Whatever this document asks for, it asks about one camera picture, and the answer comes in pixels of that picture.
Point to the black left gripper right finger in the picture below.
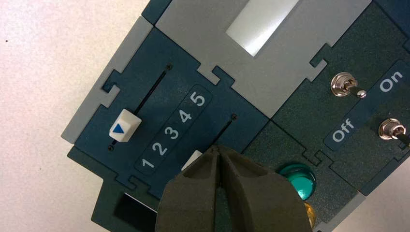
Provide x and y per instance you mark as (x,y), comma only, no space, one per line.
(266,205)

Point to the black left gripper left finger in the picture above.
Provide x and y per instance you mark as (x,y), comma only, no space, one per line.
(192,201)

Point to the plain white slider knob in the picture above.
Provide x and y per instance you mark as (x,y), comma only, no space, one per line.
(192,160)

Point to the white slider knob blue arrow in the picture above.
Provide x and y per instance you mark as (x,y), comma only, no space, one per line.
(125,126)

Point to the green push button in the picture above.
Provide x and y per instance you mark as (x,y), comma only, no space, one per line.
(301,182)

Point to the yellow push button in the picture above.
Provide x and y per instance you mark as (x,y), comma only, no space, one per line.
(310,213)

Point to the teal and grey control panel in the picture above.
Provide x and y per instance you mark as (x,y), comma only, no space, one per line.
(198,48)

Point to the white display window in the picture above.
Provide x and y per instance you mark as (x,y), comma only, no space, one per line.
(261,24)

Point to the metal toggle switch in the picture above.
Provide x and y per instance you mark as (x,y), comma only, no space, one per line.
(390,129)
(343,84)

